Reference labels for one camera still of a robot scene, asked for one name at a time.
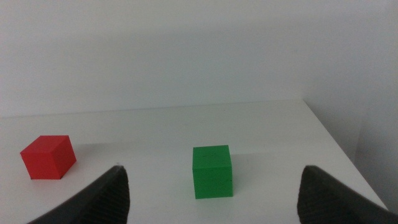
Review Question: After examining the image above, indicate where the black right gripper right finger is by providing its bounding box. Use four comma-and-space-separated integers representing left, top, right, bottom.
297, 165, 398, 224

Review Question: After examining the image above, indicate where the green cube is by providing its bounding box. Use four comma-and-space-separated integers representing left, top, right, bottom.
192, 144, 234, 200

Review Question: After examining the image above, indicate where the red cube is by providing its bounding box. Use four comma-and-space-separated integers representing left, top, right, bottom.
20, 134, 77, 180

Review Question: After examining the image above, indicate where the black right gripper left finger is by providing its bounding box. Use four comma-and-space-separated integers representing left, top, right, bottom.
27, 165, 130, 224

